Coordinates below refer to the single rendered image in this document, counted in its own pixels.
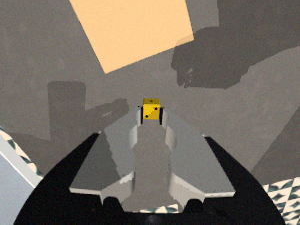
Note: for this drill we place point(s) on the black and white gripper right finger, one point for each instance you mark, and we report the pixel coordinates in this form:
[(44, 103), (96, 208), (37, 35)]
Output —
[(199, 168)]

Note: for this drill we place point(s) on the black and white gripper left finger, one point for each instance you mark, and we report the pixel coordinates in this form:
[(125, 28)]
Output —
[(101, 166)]

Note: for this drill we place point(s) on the yellow die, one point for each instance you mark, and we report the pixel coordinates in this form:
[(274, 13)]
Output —
[(151, 108)]

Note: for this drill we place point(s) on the peach flat mat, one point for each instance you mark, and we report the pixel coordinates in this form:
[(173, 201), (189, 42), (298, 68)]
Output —
[(125, 31)]

